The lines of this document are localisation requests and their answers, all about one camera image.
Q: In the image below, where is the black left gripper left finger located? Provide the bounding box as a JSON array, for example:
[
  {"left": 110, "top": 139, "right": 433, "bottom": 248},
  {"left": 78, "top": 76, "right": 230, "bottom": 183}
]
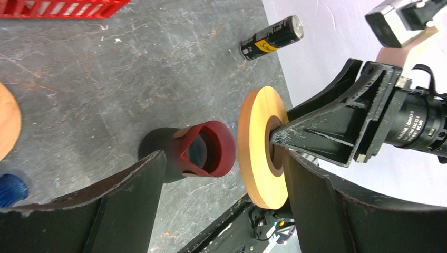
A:
[{"left": 1, "top": 151, "right": 166, "bottom": 252}]

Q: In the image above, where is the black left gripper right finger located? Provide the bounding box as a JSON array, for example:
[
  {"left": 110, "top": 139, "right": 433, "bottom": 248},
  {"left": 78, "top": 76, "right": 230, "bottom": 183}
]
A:
[{"left": 283, "top": 150, "right": 446, "bottom": 252}]

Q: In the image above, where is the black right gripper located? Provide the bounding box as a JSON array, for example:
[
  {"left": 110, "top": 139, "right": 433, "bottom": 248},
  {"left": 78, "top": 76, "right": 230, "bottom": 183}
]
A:
[{"left": 270, "top": 58, "right": 405, "bottom": 167}]

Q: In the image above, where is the wooden dripper holder ring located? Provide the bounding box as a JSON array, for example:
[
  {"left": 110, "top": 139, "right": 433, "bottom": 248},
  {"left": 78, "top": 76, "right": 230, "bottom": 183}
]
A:
[{"left": 237, "top": 86, "right": 290, "bottom": 210}]

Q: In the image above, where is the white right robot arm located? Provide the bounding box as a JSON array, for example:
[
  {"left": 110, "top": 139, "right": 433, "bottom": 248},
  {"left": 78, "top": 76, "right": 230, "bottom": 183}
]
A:
[{"left": 270, "top": 59, "right": 446, "bottom": 167}]

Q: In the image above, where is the blue ribbed dripper cone left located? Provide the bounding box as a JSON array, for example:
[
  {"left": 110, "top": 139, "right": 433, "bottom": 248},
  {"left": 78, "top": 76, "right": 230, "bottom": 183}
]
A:
[{"left": 1, "top": 174, "right": 29, "bottom": 208}]

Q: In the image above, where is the black yellow drink can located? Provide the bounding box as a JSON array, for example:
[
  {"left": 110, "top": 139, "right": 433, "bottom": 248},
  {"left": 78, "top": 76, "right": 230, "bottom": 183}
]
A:
[{"left": 240, "top": 15, "right": 304, "bottom": 61}]

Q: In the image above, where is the red plastic shopping basket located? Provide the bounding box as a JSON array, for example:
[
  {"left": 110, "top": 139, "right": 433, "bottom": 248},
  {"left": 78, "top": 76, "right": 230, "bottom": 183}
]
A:
[{"left": 1, "top": 0, "right": 130, "bottom": 19}]

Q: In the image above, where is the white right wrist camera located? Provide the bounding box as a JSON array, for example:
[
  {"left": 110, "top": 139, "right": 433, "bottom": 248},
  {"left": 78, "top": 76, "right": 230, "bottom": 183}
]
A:
[{"left": 365, "top": 0, "right": 446, "bottom": 48}]

